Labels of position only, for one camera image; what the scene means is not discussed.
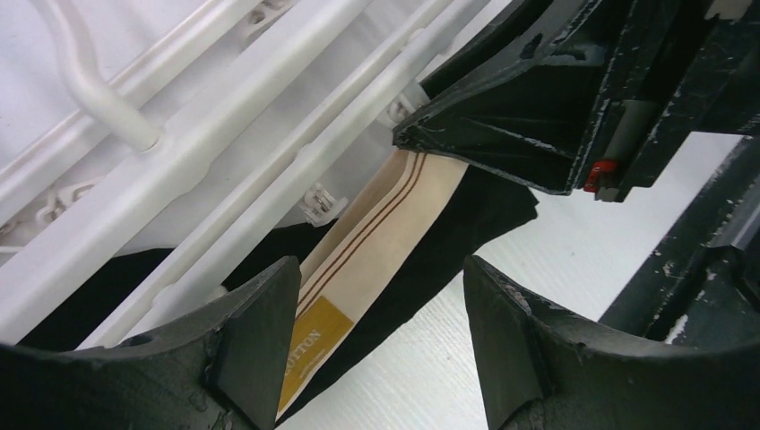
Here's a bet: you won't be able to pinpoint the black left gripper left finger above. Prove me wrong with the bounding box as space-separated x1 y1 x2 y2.
1 256 301 429

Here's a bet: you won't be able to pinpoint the white clip hanger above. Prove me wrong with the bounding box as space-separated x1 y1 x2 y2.
0 0 494 351

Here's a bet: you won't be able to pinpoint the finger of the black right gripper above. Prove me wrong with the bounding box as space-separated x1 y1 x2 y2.
393 0 624 195

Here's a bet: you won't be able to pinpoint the black underwear beige waistband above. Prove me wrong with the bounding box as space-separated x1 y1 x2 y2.
46 150 536 419

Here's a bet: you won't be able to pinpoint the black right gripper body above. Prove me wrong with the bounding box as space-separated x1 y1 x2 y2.
582 1 759 202

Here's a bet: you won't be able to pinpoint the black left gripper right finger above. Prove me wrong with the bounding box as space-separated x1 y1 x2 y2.
463 255 759 429

